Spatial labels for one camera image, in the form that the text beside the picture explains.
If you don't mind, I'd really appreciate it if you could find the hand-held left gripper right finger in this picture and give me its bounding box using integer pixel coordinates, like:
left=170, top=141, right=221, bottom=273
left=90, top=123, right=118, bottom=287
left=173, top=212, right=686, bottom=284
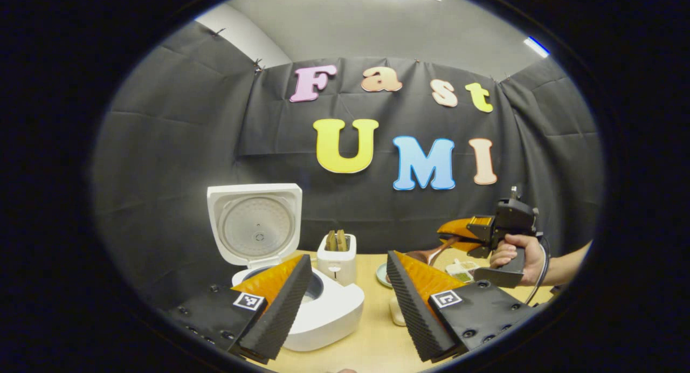
left=386, top=250, right=540, bottom=363

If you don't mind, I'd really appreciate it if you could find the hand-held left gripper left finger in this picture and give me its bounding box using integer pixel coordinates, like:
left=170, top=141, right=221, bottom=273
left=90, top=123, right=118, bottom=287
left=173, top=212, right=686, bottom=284
left=164, top=254, right=313, bottom=363

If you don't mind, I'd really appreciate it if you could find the brown wooden spoon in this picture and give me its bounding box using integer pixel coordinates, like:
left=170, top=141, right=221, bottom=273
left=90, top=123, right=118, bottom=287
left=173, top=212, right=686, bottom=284
left=402, top=237, right=460, bottom=267

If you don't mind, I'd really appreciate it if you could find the white rice cooker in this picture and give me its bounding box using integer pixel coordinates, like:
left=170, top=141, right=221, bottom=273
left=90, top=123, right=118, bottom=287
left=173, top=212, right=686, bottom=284
left=207, top=183, right=365, bottom=353

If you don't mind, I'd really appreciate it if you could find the white toaster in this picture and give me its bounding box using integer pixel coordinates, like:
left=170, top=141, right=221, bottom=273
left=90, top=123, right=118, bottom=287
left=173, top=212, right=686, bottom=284
left=316, top=233, right=358, bottom=287

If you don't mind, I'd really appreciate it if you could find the small ceiling light panel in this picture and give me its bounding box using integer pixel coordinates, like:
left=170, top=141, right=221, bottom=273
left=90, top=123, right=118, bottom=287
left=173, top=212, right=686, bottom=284
left=523, top=36, right=551, bottom=59

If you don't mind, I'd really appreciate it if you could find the black backdrop cloth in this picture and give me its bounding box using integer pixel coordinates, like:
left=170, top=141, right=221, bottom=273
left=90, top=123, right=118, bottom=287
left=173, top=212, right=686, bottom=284
left=91, top=20, right=604, bottom=309

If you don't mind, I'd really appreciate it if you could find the black cable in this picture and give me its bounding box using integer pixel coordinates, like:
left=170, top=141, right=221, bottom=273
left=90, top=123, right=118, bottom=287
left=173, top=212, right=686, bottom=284
left=525, top=236, right=552, bottom=305

